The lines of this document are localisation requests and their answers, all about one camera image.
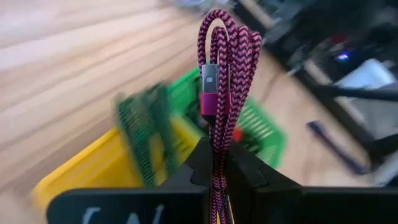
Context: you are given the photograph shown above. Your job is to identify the yellow plastic basket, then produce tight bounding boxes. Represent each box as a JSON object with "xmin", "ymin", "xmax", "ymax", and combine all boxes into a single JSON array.
[{"xmin": 30, "ymin": 114, "xmax": 206, "ymax": 215}]

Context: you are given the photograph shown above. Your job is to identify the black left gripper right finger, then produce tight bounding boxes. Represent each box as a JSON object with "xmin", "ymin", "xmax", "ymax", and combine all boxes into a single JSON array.
[{"xmin": 226, "ymin": 141, "xmax": 398, "ymax": 224}]

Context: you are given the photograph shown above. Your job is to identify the black table frame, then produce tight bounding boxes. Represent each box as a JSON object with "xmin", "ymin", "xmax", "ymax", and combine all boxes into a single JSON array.
[{"xmin": 233, "ymin": 0, "xmax": 398, "ymax": 166}]

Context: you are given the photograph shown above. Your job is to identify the purple braided USB cable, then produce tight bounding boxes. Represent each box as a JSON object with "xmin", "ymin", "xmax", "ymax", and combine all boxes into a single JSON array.
[{"xmin": 305, "ymin": 120, "xmax": 373, "ymax": 175}]

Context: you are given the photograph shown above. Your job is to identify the green plastic basket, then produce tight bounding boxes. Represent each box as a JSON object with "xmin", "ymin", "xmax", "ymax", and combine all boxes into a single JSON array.
[{"xmin": 167, "ymin": 67, "xmax": 289, "ymax": 170}]

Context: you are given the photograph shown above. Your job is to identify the magenta braided USB cable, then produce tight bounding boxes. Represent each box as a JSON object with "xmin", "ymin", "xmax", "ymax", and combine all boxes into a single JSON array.
[{"xmin": 197, "ymin": 9, "xmax": 263, "ymax": 224}]

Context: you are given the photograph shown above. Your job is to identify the green black braided USB cable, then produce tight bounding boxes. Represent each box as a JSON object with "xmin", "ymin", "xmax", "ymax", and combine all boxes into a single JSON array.
[{"xmin": 113, "ymin": 83, "xmax": 181, "ymax": 189}]

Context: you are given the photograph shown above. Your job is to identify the red cable tie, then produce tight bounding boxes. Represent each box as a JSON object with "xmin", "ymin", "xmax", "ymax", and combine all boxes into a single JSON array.
[{"xmin": 232, "ymin": 127, "xmax": 244, "ymax": 142}]

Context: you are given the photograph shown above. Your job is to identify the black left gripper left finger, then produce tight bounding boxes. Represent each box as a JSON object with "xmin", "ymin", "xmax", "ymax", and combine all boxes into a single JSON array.
[{"xmin": 46, "ymin": 138, "xmax": 215, "ymax": 224}]

